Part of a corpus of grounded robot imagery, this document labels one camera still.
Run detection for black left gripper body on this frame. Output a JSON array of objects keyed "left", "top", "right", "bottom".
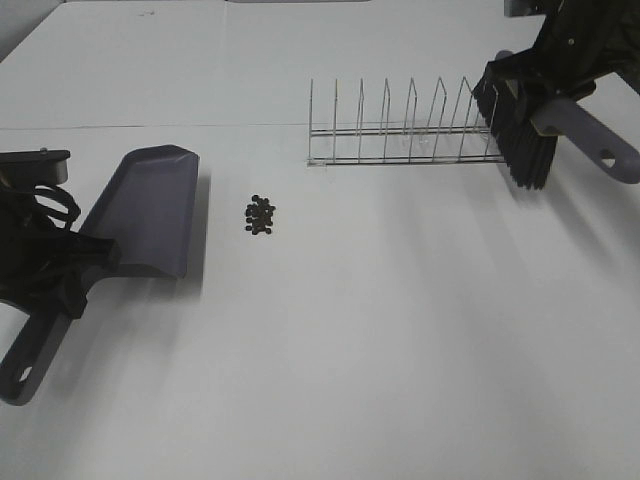
[{"left": 1, "top": 148, "right": 80, "bottom": 300}]

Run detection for black gripper cable loops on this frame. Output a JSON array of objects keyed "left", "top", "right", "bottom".
[{"left": 29, "top": 183, "right": 82, "bottom": 234}]

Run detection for grey hand brush black bristles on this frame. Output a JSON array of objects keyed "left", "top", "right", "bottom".
[{"left": 472, "top": 50, "right": 639, "bottom": 190}]

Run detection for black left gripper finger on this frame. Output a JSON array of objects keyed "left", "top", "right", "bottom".
[
  {"left": 51, "top": 270, "right": 88, "bottom": 319},
  {"left": 69, "top": 233, "right": 121, "bottom": 272}
]

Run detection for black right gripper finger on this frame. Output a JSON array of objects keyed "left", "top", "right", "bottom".
[
  {"left": 548, "top": 75, "right": 597, "bottom": 100},
  {"left": 487, "top": 47, "right": 553, "bottom": 93}
]

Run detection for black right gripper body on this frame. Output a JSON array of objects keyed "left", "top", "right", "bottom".
[{"left": 537, "top": 1, "right": 639, "bottom": 88}]

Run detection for grey plastic dustpan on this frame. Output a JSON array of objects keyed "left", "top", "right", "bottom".
[{"left": 1, "top": 145, "right": 199, "bottom": 406}]

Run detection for pile of coffee beans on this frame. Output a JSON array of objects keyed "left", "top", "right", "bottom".
[{"left": 245, "top": 194, "right": 276, "bottom": 235}]

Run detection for chrome wire dish rack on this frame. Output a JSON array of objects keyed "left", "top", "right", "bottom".
[{"left": 306, "top": 77, "right": 504, "bottom": 167}]

